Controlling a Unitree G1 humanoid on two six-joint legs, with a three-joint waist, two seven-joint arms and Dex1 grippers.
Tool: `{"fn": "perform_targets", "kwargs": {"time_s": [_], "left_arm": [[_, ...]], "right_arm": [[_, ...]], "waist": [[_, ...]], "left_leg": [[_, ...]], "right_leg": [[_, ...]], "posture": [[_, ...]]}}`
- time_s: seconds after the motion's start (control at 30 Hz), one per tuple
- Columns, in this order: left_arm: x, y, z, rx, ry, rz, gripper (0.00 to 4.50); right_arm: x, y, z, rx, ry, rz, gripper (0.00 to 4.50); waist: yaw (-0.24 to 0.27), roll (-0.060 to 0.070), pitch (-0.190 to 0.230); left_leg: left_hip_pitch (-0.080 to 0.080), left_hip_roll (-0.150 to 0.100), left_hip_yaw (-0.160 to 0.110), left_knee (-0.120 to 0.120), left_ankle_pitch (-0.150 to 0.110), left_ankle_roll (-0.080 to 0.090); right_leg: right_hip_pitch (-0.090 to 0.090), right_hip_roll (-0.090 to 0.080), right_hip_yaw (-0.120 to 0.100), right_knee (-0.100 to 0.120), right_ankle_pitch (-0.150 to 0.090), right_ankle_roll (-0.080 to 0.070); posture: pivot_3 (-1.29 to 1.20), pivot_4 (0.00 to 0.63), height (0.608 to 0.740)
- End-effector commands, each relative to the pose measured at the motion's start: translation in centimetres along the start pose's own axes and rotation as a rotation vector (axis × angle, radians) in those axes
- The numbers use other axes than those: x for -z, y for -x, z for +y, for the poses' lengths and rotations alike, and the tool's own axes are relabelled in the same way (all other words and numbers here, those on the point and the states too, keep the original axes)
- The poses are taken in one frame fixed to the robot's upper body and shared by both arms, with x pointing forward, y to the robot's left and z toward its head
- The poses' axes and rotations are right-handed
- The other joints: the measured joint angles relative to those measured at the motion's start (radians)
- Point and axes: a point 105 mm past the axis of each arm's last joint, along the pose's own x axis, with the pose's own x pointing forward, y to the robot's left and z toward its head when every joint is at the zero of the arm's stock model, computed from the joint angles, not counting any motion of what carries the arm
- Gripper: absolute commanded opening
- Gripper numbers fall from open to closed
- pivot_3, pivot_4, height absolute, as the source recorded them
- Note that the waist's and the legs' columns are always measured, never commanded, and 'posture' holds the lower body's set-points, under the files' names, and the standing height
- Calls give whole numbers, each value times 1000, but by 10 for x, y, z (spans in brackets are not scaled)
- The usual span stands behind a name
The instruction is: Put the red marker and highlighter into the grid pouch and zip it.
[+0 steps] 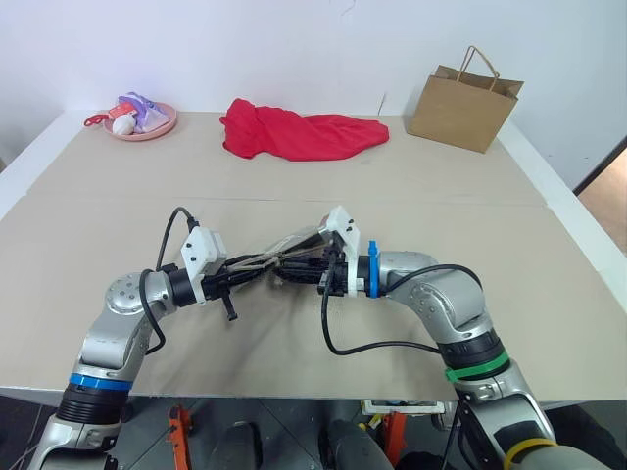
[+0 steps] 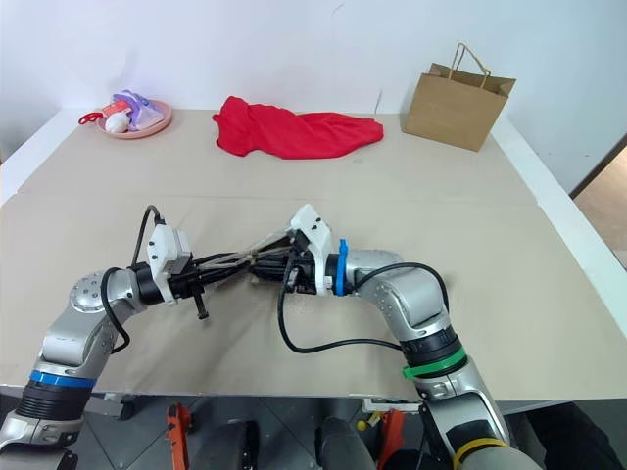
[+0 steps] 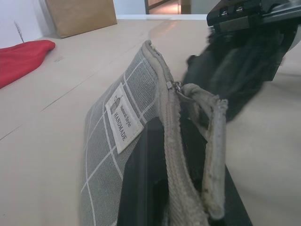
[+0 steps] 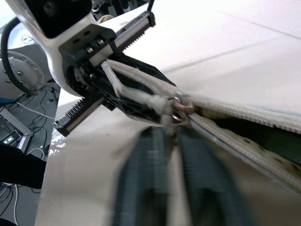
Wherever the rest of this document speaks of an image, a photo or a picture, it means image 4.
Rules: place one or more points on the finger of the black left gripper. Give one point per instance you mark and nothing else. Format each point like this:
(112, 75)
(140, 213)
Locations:
(138, 110)
(152, 69)

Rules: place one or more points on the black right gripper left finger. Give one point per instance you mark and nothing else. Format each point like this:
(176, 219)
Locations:
(141, 179)

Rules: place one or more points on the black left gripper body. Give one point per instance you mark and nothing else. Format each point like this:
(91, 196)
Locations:
(80, 51)

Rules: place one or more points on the tan round object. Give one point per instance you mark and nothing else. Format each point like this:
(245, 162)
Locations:
(105, 19)

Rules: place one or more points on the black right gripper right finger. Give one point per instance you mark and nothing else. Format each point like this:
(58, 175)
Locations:
(207, 179)

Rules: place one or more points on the dark bulky shape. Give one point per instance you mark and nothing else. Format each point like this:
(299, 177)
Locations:
(18, 167)

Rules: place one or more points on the aluminium frame profile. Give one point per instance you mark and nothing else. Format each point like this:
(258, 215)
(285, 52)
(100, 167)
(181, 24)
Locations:
(16, 127)

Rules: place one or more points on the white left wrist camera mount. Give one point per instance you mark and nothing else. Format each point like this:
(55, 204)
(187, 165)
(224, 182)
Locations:
(53, 47)

